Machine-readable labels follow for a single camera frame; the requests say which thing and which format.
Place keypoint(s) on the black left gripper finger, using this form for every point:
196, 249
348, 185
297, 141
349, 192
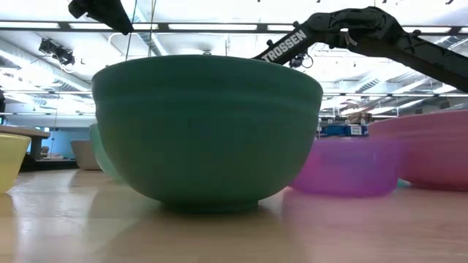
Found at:
122, 23

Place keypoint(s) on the dark green bowl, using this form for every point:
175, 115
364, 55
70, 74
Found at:
206, 131

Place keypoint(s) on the pink bowl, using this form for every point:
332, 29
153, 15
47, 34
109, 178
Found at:
435, 149

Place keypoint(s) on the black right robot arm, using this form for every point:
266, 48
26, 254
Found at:
369, 29

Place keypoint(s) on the light green bowl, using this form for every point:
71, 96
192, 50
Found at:
98, 153

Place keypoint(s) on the beige bowl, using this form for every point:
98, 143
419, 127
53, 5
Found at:
84, 155

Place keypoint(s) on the wooden background table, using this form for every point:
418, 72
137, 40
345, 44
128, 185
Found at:
25, 133

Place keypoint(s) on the yellow bowl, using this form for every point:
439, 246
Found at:
11, 160

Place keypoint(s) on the blue storage bin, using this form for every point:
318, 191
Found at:
343, 130

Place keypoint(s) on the purple translucent bowl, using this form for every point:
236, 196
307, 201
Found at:
347, 168

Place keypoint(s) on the black ceiling camera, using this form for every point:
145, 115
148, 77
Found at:
58, 53
300, 60

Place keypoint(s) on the overhead frame rail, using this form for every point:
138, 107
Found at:
212, 26

